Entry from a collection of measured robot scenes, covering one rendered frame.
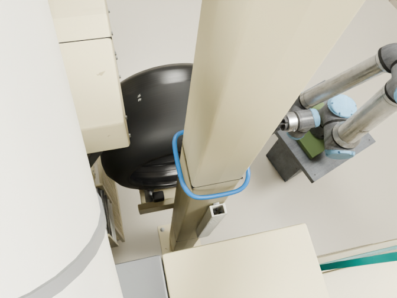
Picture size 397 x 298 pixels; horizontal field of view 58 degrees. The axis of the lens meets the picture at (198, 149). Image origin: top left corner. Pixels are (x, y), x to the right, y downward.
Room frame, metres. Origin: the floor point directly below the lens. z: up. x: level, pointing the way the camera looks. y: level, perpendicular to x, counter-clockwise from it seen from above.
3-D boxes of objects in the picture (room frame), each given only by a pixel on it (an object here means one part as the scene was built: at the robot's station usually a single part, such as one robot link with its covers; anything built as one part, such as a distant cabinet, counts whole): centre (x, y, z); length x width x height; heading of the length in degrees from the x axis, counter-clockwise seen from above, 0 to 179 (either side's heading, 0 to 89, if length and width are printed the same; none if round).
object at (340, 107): (1.10, -0.69, 0.82); 0.17 x 0.15 x 0.18; 10
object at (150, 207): (0.39, 0.01, 0.90); 0.40 x 0.03 x 0.10; 116
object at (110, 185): (0.61, 0.49, 0.65); 0.90 x 0.02 x 0.70; 26
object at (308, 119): (0.89, -0.46, 1.03); 0.12 x 0.09 x 0.10; 116
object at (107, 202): (0.19, 0.34, 1.05); 0.20 x 0.15 x 0.30; 26
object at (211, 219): (0.27, -0.10, 1.19); 0.05 x 0.04 x 0.48; 116
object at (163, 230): (0.33, -0.04, 0.01); 0.27 x 0.27 x 0.02; 26
